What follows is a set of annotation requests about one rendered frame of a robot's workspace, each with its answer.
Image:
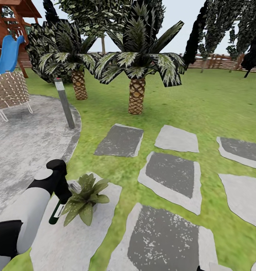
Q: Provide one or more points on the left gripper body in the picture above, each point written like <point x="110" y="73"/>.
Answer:
<point x="62" y="192"/>

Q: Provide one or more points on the bush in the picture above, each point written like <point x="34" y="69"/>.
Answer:
<point x="38" y="46"/>
<point x="73" y="55"/>
<point x="140" y="55"/>

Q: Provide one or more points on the garden chair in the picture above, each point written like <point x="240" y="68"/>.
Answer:
<point x="13" y="91"/>

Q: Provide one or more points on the insectifuge atomizer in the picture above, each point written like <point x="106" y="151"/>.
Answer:
<point x="57" y="212"/>

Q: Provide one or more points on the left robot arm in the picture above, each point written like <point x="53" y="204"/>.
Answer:
<point x="20" y="222"/>

